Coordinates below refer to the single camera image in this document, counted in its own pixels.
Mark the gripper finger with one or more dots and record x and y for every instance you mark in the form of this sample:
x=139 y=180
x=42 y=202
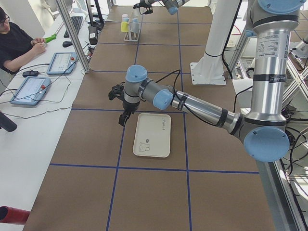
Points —
x=124 y=117
x=136 y=6
x=148 y=10
x=117 y=91

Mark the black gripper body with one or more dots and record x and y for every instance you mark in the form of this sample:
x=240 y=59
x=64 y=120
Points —
x=129 y=106
x=147 y=5

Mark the yellow cup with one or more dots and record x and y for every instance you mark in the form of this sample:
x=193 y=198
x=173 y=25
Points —
x=124 y=27

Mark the pale green cup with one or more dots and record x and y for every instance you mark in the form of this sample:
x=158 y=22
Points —
x=136 y=12

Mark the grey cup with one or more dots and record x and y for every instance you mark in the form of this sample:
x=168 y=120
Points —
x=134 y=27

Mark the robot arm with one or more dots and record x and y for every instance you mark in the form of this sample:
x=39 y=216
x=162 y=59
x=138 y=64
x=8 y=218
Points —
x=208 y=95
x=171 y=5

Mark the cream plastic tray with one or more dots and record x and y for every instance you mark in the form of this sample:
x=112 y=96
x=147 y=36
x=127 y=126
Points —
x=152 y=136

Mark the black power adapter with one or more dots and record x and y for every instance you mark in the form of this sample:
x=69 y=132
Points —
x=93 y=35

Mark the far blue teach pendant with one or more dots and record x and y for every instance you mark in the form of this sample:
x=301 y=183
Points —
x=62 y=63

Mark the blue teach pendant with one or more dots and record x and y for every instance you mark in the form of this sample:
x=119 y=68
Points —
x=62 y=63
x=31 y=91

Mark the black keyboard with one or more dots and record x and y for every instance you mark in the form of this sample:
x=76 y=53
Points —
x=77 y=23

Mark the black computer mouse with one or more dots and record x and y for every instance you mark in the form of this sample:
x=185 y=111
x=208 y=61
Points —
x=66 y=44

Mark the near blue teach pendant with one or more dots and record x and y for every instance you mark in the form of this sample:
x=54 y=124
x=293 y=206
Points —
x=31 y=91

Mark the black handheld remote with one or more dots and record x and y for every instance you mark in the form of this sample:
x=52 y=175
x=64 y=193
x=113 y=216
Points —
x=30 y=73

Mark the person in black shirt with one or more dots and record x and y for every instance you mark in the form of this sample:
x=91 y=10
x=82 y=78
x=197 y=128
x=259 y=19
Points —
x=17 y=48

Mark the red cylinder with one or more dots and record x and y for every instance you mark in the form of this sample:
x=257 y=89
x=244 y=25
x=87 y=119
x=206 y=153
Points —
x=12 y=215

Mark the white wire cup rack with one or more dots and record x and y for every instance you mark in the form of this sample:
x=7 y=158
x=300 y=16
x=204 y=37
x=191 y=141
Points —
x=132 y=37

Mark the aluminium frame post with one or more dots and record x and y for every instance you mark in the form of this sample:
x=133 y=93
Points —
x=73 y=34

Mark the green handled tool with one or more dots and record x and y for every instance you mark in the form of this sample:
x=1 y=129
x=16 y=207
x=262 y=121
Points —
x=50 y=38

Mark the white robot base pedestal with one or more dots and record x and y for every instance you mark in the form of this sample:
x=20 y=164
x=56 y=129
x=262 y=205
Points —
x=209 y=69

